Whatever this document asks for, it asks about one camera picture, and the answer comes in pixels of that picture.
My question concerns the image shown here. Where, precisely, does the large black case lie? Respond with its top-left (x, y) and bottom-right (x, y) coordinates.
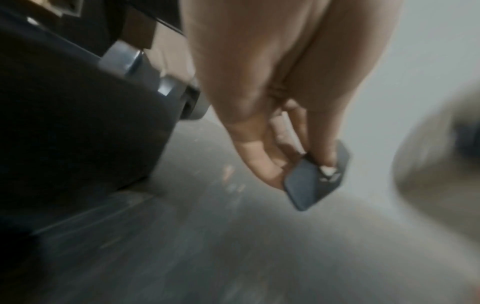
top-left (0, 6), bottom-right (179, 236)

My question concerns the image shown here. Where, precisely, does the blurred grey round object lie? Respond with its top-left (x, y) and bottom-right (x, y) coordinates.
top-left (390, 79), bottom-right (480, 210)

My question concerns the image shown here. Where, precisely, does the person's left hand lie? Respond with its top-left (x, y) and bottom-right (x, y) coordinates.
top-left (180, 0), bottom-right (404, 191)

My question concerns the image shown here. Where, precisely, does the small dark grey piece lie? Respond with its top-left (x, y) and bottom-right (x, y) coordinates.
top-left (283, 139), bottom-right (354, 212)

